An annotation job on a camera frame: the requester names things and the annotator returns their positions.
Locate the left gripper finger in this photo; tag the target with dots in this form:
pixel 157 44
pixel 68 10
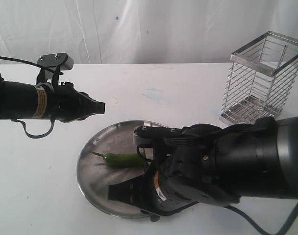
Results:
pixel 93 107

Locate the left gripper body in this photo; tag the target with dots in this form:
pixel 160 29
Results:
pixel 67 104

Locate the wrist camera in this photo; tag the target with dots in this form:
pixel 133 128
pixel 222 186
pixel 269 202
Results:
pixel 62 60
pixel 149 134

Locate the green chili pepper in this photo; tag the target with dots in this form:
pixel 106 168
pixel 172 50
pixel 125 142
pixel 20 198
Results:
pixel 126 160

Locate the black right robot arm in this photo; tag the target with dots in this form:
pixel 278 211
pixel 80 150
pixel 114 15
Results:
pixel 207 164

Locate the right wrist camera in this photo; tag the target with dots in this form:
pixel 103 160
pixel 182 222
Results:
pixel 149 134

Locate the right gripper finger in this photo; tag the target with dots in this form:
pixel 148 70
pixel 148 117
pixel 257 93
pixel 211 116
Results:
pixel 133 192

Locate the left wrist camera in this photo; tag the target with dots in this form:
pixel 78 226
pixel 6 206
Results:
pixel 62 60

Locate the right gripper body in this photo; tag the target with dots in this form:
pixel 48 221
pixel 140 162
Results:
pixel 161 194

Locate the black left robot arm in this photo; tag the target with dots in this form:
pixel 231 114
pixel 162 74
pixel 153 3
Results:
pixel 44 101

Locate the round steel plate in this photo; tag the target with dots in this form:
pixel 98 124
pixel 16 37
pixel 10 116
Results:
pixel 94 175

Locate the chrome wire utensil holder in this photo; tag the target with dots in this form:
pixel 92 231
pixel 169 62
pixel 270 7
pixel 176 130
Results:
pixel 260 78

